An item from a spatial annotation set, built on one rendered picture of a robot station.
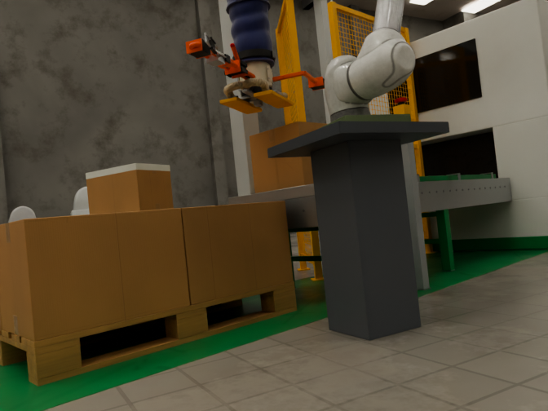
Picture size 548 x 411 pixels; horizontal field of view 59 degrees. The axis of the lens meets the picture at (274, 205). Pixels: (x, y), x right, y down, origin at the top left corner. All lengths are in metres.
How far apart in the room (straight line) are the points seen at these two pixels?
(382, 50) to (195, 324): 1.27
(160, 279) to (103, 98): 10.23
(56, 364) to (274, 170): 1.46
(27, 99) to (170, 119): 3.11
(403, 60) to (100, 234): 1.22
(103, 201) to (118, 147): 7.55
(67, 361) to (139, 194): 2.36
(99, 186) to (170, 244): 2.43
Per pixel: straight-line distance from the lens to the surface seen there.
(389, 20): 1.90
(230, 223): 2.16
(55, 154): 11.62
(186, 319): 2.04
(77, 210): 9.91
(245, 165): 3.79
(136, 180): 4.04
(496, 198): 4.09
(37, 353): 1.81
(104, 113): 11.95
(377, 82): 1.77
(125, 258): 1.90
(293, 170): 2.55
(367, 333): 1.79
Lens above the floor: 0.46
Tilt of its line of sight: 2 degrees up
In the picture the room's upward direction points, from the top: 6 degrees counter-clockwise
